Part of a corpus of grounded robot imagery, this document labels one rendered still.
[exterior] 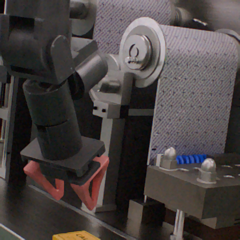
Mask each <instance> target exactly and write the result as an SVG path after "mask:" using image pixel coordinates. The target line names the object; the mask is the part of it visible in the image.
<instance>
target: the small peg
mask: <svg viewBox="0 0 240 240"><path fill-rule="evenodd" d="M125 62H126V63H128V64H138V63H139V58H138V57H129V56H127V57H126V58H125Z"/></svg>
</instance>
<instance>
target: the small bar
mask: <svg viewBox="0 0 240 240"><path fill-rule="evenodd" d="M206 159H213V160H214V162H215V164H228V163H240V154H237V153H220V154H206Z"/></svg>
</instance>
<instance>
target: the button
mask: <svg viewBox="0 0 240 240"><path fill-rule="evenodd" d="M52 240H100V239H98V238H96V237H95V236H93V235H92V234H90V233H88V232H86V231H76V232H69V233H63V234H60V235H53V237H52Z"/></svg>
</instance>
